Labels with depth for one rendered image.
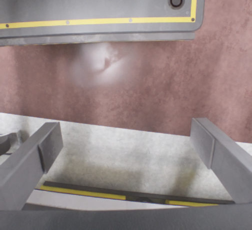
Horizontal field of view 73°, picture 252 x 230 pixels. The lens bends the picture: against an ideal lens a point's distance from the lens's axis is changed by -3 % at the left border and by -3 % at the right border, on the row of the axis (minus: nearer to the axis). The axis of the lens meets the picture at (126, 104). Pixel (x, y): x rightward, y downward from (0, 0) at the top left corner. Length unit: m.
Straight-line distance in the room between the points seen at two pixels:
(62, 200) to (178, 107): 0.63
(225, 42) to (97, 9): 0.62
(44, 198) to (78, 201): 0.10
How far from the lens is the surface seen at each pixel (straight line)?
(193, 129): 0.17
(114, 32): 0.48
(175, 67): 0.84
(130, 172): 1.04
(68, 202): 0.61
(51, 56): 0.86
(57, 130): 0.16
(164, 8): 0.50
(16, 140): 1.02
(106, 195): 1.05
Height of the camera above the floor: 0.81
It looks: 73 degrees down
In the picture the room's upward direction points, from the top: 178 degrees clockwise
